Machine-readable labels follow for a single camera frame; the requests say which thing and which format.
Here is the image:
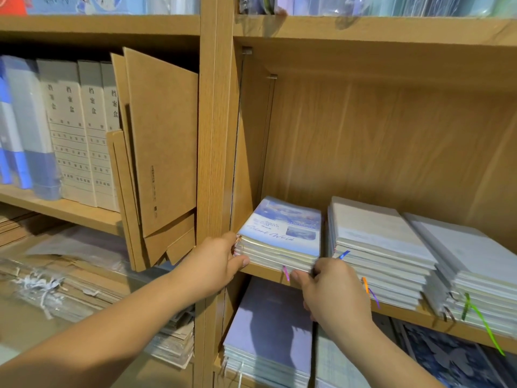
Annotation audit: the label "white file boxes row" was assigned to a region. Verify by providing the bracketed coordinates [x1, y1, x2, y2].
[36, 59, 122, 212]

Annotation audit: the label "stack of sky photo notebooks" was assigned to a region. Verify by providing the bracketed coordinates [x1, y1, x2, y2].
[404, 212, 517, 338]

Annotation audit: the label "lilac cover notebook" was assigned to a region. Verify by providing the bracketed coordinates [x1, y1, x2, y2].
[234, 197, 323, 273]

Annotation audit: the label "person's left hand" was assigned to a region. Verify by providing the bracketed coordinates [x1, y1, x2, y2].
[171, 232, 250, 302]

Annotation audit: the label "wooden shelf unit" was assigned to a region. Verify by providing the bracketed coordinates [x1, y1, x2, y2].
[0, 0, 517, 388]

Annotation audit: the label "light purple thin notebook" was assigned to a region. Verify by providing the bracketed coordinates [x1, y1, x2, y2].
[238, 197, 323, 257]

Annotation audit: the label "row of blue white binders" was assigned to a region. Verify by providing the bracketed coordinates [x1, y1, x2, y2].
[0, 54, 61, 200]

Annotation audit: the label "blue butterfly cover notebook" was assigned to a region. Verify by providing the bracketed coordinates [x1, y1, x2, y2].
[396, 319, 517, 388]

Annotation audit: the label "person's right forearm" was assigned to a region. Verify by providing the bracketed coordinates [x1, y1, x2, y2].
[331, 315, 445, 388]

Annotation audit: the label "blue white packaged items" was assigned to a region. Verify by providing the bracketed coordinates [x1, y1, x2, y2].
[24, 0, 200, 16]

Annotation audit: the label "large plain lilac notebook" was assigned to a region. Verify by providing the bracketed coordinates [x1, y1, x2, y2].
[222, 276, 315, 388]

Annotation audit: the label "person's right hand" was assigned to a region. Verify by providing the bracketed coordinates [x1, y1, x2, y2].
[291, 257, 374, 344]

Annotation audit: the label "person's left forearm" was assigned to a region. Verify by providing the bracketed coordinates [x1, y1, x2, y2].
[0, 271, 203, 388]

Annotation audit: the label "stack of sage cover notebooks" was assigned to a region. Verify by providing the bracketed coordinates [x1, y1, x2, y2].
[326, 196, 437, 310]

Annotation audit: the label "red packaged item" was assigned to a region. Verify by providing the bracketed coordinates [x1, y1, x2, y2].
[0, 0, 27, 16]

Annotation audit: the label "pastel grid pattern notebook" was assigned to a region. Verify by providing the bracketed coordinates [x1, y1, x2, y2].
[313, 323, 373, 388]

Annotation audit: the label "row of plastic wrapped folders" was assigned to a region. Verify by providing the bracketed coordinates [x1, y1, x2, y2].
[238, 0, 517, 17]

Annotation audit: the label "stack of flat wrapped packets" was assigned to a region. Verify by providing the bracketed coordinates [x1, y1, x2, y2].
[0, 204, 195, 369]

